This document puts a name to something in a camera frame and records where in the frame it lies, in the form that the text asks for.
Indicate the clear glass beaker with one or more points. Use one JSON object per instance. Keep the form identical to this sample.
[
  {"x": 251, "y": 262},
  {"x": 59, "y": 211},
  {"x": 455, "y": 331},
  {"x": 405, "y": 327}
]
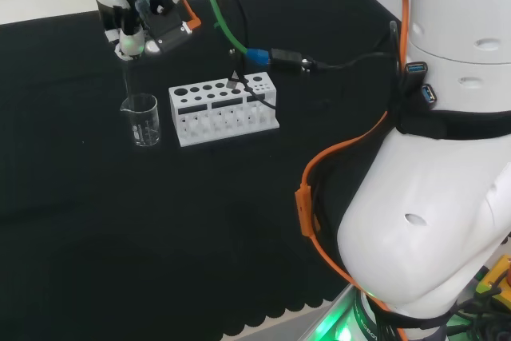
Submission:
[{"x": 144, "y": 121}]

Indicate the black bench cloth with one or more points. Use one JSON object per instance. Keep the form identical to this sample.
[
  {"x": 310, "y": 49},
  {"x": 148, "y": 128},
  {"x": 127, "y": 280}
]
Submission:
[{"x": 120, "y": 217}]

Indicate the white test tube rack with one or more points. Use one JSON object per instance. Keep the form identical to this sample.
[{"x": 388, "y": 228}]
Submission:
[{"x": 272, "y": 93}]

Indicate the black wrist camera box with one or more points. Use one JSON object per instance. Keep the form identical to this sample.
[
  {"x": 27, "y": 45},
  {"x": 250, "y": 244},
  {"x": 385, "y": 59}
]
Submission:
[{"x": 169, "y": 31}]

